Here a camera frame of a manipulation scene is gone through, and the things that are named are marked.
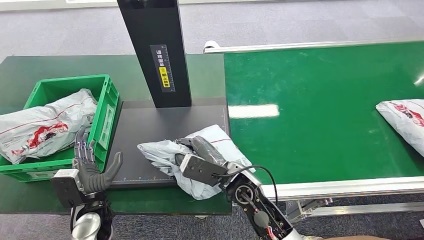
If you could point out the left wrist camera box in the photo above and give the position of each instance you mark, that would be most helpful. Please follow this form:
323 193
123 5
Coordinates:
66 190

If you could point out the white roller end cap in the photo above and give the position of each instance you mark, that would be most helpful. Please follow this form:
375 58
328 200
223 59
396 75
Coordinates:
210 44

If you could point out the white crumpled mailer bag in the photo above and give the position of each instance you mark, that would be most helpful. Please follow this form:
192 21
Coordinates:
39 119

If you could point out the small white mailer bag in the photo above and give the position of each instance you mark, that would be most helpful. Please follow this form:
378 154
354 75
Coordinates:
155 154

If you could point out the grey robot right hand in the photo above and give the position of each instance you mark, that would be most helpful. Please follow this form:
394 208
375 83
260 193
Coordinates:
207 149

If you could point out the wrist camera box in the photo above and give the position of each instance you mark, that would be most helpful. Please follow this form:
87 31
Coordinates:
198 170
66 190

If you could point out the aluminium conveyor frame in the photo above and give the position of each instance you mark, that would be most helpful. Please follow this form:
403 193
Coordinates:
348 189

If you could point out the black scanner base plate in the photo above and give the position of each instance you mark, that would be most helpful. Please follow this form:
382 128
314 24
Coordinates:
142 126

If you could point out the black scanner column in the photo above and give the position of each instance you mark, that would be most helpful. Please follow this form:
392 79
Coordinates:
155 30

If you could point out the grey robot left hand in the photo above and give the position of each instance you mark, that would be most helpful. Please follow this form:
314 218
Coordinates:
91 179

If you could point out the large white mailer bag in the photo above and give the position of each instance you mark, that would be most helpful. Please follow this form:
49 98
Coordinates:
404 122

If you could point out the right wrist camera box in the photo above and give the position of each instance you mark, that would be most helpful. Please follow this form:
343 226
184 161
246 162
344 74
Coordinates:
198 170

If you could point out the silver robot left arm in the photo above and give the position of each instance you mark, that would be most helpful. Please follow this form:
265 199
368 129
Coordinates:
87 225

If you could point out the green conveyor belt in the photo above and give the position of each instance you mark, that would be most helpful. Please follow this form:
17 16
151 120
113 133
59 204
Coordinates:
314 99

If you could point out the label with yellow patch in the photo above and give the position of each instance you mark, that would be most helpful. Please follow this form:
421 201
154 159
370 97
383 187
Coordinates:
163 69

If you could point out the green plastic crate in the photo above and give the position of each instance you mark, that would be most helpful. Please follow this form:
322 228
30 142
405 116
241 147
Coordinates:
109 112

